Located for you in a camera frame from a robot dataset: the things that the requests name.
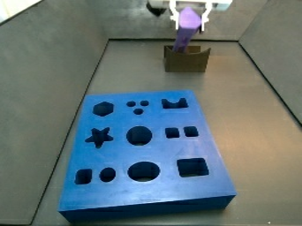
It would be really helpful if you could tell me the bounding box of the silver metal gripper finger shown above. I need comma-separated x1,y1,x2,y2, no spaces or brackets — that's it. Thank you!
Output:
168,1,179,30

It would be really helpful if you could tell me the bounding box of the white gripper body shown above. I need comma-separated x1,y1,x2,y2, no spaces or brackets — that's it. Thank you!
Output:
147,0,232,11

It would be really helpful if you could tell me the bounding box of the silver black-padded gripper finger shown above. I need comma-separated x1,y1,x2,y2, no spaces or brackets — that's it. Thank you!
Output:
200,2,212,32

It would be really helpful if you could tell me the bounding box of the purple three prong object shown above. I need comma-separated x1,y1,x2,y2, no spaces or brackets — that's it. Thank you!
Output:
172,7,202,53

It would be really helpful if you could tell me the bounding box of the black curved fixture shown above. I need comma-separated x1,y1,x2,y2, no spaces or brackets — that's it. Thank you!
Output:
164,45,211,72

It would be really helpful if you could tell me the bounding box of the blue foam shape block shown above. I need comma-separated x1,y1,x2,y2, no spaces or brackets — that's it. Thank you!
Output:
57,90,236,222

